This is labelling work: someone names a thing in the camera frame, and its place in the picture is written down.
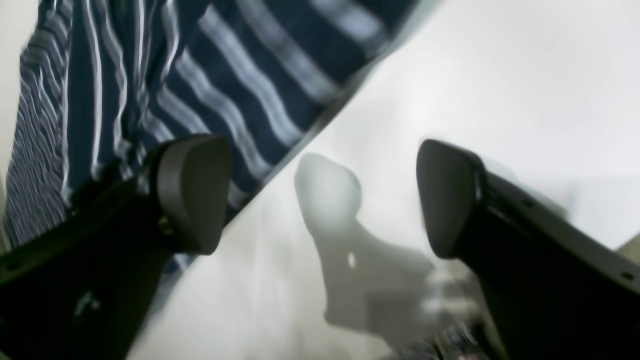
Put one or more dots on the navy white striped t-shirt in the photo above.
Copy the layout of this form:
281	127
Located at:
104	82

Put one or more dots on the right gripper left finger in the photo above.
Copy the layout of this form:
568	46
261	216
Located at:
82	290

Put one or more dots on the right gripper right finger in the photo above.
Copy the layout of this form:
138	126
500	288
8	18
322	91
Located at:
553	292

